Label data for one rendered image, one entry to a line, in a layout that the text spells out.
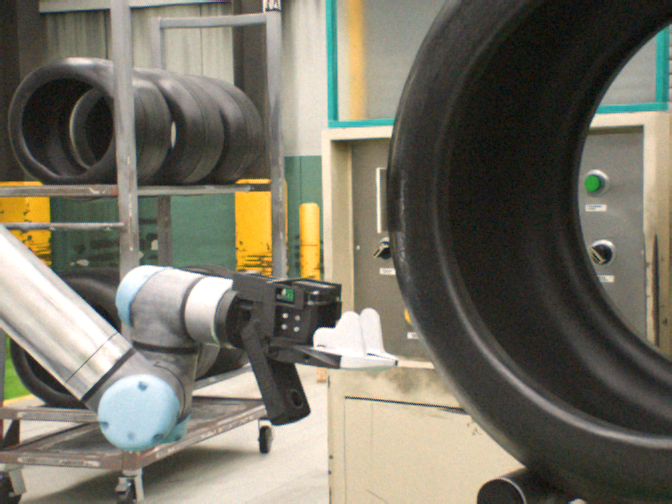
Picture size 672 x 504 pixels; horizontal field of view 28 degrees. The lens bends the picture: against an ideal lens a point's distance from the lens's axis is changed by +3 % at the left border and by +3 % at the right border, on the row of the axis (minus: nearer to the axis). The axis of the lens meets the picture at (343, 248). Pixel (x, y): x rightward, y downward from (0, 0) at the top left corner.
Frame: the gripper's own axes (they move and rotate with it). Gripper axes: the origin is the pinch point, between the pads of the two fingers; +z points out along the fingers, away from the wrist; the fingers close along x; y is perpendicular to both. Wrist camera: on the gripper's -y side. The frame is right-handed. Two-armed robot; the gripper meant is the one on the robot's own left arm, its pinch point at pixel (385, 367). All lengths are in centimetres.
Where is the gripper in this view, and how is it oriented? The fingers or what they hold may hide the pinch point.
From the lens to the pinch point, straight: 137.0
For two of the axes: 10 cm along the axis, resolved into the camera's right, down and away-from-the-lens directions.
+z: 8.2, 1.4, -5.6
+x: 5.7, -0.5, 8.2
